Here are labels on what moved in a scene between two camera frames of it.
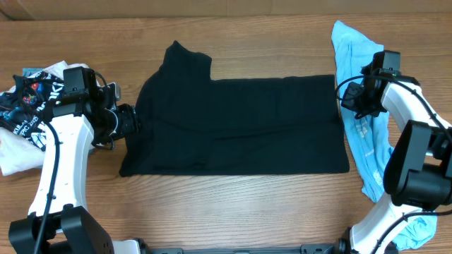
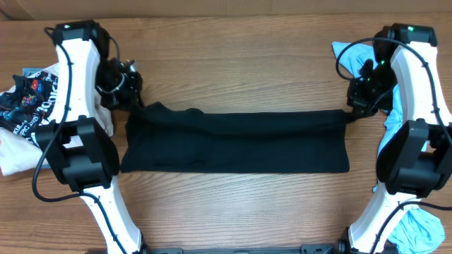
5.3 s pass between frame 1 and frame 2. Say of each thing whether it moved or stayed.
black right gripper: stayed
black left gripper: moved
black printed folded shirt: stayed
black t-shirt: moved
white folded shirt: stayed
